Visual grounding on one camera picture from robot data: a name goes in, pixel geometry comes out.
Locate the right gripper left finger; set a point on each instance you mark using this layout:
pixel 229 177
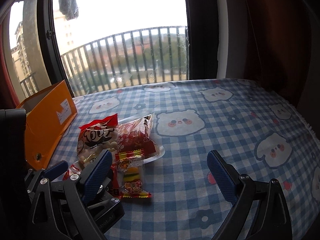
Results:
pixel 60 209

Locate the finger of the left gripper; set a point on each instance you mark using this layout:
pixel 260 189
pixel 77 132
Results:
pixel 56 170

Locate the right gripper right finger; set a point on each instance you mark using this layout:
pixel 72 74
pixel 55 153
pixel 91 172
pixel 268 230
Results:
pixel 271 219

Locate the red peanut snack bag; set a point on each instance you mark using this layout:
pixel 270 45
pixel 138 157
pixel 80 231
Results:
pixel 94 137

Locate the orange cardboard box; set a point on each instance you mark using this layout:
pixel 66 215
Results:
pixel 49 113

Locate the burger gummy candy packet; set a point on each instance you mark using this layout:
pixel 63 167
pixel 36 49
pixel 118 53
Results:
pixel 130 168

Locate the clear red vacuum food pack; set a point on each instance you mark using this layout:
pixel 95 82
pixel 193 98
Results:
pixel 135 133

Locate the blue checkered bear tablecloth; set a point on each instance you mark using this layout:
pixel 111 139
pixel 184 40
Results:
pixel 256 131

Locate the balcony metal railing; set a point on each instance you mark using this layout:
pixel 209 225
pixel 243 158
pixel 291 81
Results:
pixel 137 57

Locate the black window frame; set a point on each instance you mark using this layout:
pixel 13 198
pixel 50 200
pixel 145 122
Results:
pixel 102 18

